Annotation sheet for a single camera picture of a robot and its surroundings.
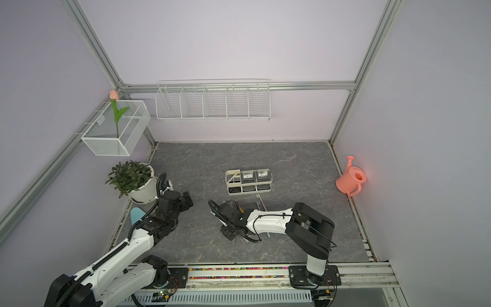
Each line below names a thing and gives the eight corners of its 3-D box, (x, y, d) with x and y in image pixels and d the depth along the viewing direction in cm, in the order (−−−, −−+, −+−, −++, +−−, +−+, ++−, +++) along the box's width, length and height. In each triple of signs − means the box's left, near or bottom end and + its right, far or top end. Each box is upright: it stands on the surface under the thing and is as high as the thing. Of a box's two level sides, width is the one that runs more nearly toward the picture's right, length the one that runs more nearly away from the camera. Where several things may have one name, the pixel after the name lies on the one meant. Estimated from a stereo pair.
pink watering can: (332, 190, 101) (340, 178, 92) (341, 168, 111) (349, 155, 101) (353, 200, 97) (364, 188, 88) (361, 176, 107) (371, 163, 98)
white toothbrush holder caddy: (227, 195, 99) (224, 183, 91) (228, 180, 105) (226, 168, 97) (271, 195, 99) (272, 183, 91) (270, 180, 105) (271, 168, 97)
